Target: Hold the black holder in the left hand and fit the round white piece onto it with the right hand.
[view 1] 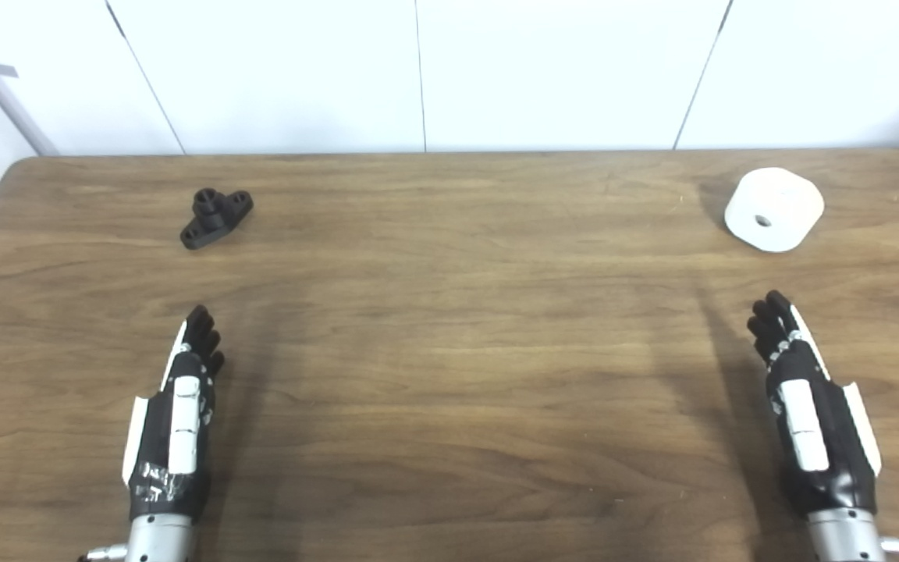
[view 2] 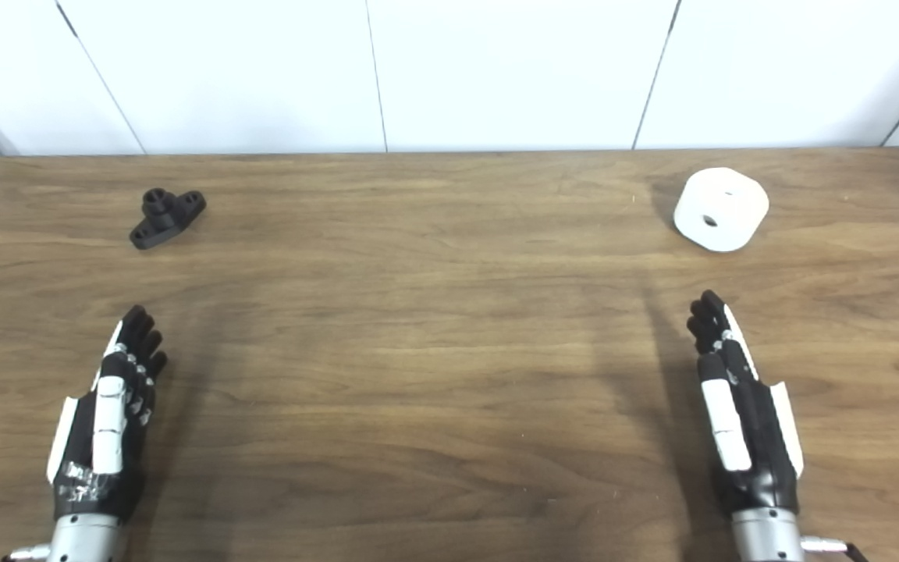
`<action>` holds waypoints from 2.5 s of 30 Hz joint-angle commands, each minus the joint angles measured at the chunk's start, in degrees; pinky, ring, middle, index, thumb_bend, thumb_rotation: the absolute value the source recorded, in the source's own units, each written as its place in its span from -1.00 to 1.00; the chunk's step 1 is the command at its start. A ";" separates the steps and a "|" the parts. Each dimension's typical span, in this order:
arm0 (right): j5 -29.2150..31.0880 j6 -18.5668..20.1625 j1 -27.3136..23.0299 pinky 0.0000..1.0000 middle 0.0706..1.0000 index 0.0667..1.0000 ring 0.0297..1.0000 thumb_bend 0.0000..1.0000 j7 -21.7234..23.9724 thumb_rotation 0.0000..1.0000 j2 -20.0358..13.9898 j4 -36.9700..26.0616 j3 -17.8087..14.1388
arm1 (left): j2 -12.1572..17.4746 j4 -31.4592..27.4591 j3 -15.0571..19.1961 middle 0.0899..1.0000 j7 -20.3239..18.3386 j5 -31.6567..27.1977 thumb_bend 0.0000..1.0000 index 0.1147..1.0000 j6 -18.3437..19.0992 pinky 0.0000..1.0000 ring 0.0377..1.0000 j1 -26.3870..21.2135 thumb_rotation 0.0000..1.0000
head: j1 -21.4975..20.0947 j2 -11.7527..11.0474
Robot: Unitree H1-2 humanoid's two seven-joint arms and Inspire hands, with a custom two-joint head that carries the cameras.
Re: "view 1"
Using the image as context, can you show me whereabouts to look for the round white plastic piece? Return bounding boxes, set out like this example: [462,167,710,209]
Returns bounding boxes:
[724,167,826,254]

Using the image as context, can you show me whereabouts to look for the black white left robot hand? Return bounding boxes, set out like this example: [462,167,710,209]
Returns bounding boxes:
[123,304,226,522]

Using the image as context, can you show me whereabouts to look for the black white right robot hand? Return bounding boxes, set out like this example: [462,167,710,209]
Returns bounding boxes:
[746,290,883,518]

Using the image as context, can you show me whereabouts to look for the black plastic holder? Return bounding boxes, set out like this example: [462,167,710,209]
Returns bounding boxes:
[179,188,255,251]

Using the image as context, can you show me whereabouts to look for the gray wall corner strip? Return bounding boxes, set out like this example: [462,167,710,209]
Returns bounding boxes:
[0,12,59,156]

